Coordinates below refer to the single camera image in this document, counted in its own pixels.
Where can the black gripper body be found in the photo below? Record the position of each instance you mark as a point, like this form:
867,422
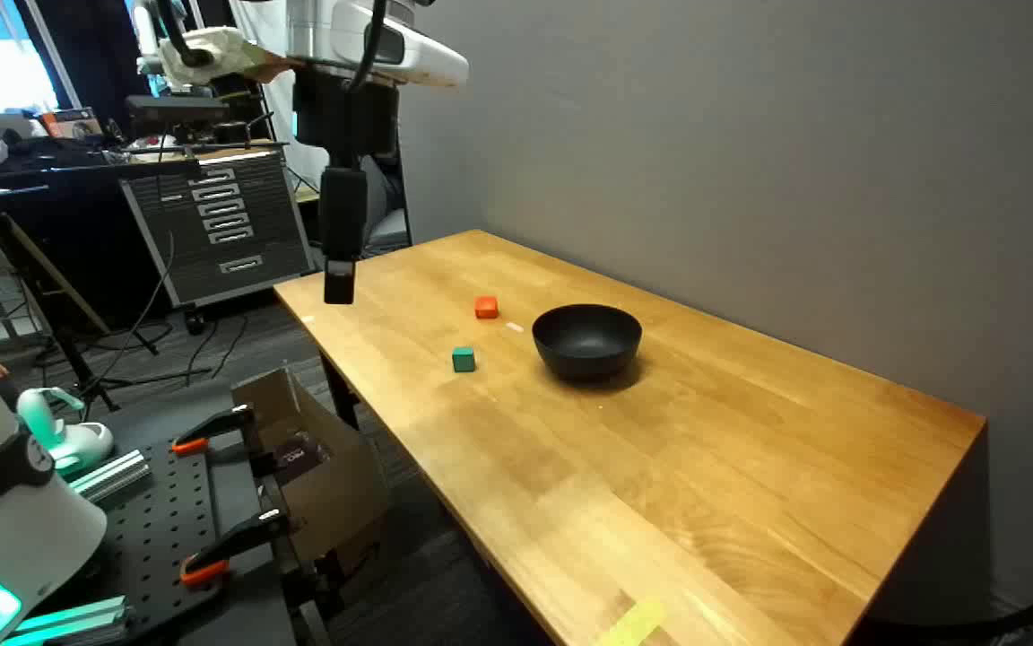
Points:
343,217

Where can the green block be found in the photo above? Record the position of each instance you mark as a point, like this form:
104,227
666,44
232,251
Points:
465,358

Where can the orange block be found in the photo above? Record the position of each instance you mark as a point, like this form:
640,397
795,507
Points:
486,306

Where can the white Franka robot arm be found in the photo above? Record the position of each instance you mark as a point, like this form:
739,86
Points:
420,56

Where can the black bowl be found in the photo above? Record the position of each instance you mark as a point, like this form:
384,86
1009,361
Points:
586,344

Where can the small white tape piece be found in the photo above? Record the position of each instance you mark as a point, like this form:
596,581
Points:
514,326

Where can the cardboard box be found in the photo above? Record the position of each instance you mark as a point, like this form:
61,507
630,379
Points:
315,468

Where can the black device on cabinet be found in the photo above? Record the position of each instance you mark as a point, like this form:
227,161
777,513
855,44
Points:
177,118

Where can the black tripod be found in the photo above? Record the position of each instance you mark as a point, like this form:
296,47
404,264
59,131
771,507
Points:
61,299

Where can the black perforated breadboard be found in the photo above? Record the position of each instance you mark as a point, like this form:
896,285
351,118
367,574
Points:
169,527

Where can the silver aluminium extrusion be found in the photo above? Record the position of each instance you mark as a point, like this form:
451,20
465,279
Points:
109,477

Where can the dark cluttered desk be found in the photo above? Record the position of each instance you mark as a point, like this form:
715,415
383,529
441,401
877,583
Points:
37,204

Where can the white teal handheld device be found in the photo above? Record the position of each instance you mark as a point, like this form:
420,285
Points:
61,434

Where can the green-lit aluminium extrusion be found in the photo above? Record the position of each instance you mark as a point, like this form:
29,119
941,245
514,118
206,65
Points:
68,622

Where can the yellow tape strip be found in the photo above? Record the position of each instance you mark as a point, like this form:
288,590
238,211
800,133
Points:
632,622

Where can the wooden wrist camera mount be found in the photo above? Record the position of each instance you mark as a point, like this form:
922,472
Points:
232,56

